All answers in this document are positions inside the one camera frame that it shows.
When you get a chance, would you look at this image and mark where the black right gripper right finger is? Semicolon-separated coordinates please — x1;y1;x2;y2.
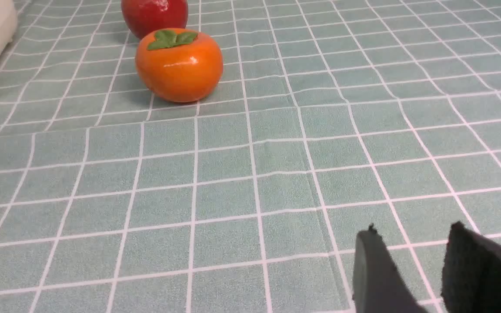
441;222;501;313

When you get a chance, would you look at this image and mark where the green checkered tablecloth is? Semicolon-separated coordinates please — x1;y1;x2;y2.
0;0;501;313

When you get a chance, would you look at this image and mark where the red apple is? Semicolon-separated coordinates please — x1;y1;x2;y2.
121;0;188;40

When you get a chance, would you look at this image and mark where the orange persimmon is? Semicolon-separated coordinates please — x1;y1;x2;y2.
134;28;224;103

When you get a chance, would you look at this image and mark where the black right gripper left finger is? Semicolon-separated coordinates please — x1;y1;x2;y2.
352;224;426;313

